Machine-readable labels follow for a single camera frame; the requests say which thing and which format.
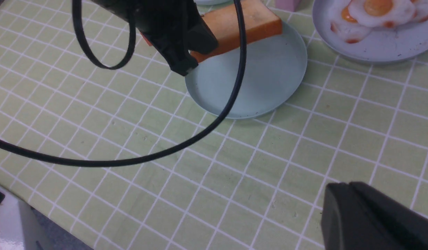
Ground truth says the right gripper own finger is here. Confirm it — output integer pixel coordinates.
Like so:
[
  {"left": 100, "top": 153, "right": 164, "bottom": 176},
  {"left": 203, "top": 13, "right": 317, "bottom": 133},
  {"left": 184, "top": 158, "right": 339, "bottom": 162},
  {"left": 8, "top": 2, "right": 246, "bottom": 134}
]
[{"left": 320, "top": 182, "right": 428, "bottom": 250}]

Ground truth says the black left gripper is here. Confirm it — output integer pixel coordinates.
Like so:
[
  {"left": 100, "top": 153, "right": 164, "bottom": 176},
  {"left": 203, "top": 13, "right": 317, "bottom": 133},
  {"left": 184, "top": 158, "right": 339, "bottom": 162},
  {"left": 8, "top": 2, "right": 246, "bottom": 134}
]
[{"left": 93, "top": 0, "right": 219, "bottom": 76}]

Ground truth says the fried egg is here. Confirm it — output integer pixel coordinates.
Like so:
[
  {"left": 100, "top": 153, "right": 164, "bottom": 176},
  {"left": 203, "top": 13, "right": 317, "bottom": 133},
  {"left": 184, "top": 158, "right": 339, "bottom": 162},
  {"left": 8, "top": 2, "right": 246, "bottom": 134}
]
[
  {"left": 348, "top": 0, "right": 416, "bottom": 28},
  {"left": 411, "top": 0, "right": 428, "bottom": 23},
  {"left": 328, "top": 0, "right": 371, "bottom": 44}
]

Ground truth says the salmon red cube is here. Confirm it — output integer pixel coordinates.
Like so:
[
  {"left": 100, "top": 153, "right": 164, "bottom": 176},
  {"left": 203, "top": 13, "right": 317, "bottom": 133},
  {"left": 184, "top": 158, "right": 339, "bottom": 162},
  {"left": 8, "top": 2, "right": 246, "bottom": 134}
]
[{"left": 140, "top": 33, "right": 153, "bottom": 47}]

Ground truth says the green checked tablecloth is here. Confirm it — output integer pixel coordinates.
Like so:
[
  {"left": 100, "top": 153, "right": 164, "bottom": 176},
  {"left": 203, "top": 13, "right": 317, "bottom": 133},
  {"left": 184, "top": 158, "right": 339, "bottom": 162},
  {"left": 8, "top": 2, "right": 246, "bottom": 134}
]
[{"left": 0, "top": 0, "right": 428, "bottom": 250}]

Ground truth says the teal centre plate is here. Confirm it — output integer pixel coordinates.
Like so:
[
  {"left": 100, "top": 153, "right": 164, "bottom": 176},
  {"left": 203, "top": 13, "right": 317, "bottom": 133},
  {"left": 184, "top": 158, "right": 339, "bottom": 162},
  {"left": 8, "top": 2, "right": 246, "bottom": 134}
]
[{"left": 185, "top": 22, "right": 308, "bottom": 120}]

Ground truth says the pink cube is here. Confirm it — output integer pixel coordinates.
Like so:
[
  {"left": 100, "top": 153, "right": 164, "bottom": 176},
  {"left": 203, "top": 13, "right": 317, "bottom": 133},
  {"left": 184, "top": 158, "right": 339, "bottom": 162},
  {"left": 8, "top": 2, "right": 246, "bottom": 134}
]
[{"left": 274, "top": 0, "right": 301, "bottom": 12}]

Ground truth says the grey egg plate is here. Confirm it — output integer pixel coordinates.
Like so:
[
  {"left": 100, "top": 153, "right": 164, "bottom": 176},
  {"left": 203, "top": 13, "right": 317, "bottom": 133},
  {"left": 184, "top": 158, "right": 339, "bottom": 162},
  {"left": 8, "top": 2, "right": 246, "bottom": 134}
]
[{"left": 312, "top": 0, "right": 428, "bottom": 64}]

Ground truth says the black left camera cable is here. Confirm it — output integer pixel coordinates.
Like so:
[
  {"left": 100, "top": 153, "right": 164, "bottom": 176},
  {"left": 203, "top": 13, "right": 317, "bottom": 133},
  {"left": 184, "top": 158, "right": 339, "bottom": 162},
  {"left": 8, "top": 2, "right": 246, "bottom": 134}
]
[{"left": 0, "top": 0, "right": 248, "bottom": 168}]

